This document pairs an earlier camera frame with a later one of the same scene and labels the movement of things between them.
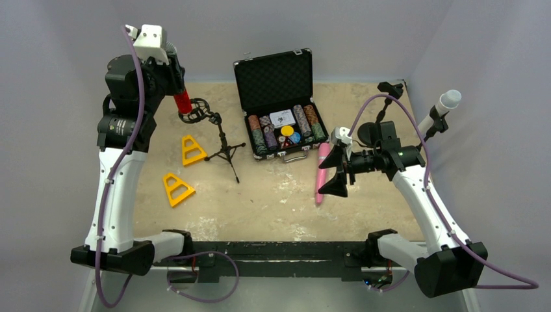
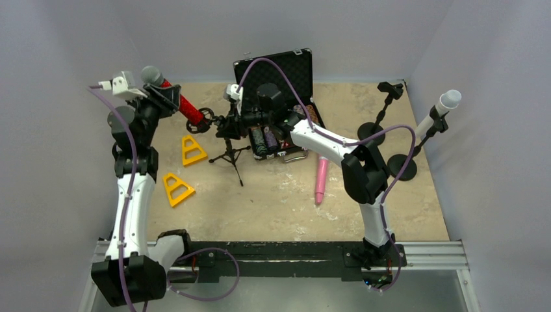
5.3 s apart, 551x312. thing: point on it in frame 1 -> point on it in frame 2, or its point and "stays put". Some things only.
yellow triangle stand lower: [177, 184] stays put
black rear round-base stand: [370, 132] stays put
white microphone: [449, 100] stays put
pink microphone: [322, 174] stays put
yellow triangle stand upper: [186, 148] stays put
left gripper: [173, 77] -> [163, 96]
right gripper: [346, 164] -> [234, 125]
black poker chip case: [276, 94] stays put
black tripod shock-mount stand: [200, 112] -> [229, 127]
